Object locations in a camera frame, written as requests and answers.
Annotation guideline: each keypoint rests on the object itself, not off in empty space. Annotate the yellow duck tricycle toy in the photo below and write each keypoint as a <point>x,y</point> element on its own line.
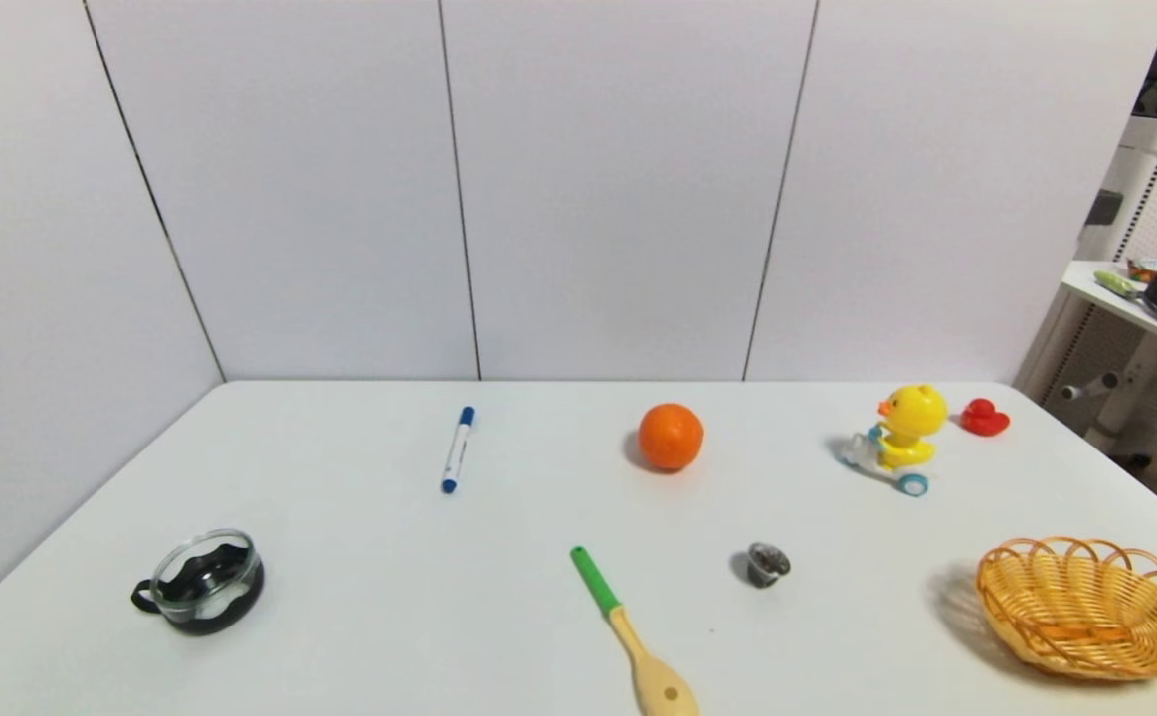
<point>911,413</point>

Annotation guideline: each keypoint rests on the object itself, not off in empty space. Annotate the yellow wicker basket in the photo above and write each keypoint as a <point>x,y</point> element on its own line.
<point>1085,636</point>

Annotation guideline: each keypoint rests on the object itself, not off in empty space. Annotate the orange fruit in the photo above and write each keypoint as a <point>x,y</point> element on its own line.
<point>671,437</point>

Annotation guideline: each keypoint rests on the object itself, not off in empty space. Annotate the blue and white marker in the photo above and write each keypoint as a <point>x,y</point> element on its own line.
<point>457,449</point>

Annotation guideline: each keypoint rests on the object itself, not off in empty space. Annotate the small silver capsule cup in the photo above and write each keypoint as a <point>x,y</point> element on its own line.
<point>767,565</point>

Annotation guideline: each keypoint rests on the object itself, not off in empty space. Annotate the small red rubber duck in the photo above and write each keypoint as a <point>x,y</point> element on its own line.
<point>984,420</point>

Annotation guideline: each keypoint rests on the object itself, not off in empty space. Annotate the glass cup with black holder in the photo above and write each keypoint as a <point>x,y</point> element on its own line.
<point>205,592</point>

